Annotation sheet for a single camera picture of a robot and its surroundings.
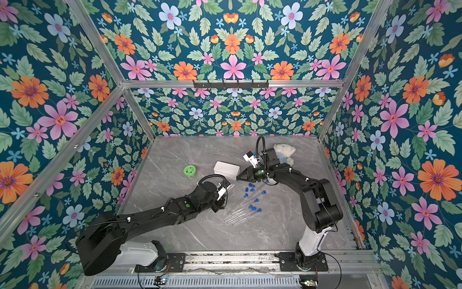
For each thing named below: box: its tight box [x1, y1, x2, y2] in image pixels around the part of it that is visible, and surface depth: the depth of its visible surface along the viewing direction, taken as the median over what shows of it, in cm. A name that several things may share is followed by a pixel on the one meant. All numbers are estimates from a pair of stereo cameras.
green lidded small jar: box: [183, 164, 197, 181], surface depth 100 cm
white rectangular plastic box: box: [213, 160, 241, 181], surface depth 101 cm
